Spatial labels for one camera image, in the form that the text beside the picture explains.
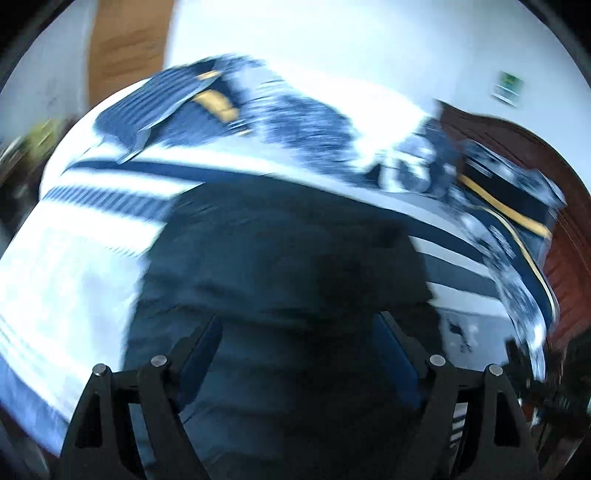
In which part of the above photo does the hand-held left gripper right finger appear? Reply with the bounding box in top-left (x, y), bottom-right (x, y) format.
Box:
top-left (373, 310), bottom-right (542, 480)

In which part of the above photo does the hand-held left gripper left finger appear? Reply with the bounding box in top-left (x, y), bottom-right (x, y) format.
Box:
top-left (60, 312), bottom-right (224, 480)

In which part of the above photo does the dark grey garment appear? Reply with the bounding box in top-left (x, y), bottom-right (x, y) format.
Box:
top-left (124, 179), bottom-right (445, 480)

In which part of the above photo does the blue white striped bed sheet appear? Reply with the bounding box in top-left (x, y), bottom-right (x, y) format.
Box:
top-left (0, 74), bottom-right (513, 460)

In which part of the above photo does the blue white printed quilt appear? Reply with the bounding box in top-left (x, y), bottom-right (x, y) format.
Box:
top-left (231, 60), bottom-right (568, 384)

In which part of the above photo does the wooden headboard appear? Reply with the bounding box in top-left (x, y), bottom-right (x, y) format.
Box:
top-left (434, 99), bottom-right (591, 352)

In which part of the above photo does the blue white striped pillow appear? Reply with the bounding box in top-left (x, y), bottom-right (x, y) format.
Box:
top-left (95, 54), bottom-right (269, 164)

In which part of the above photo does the wooden door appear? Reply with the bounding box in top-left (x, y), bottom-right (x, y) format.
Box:
top-left (87, 0), bottom-right (176, 114)

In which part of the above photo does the green white wall sign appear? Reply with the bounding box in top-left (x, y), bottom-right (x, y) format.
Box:
top-left (490, 70), bottom-right (525, 108)

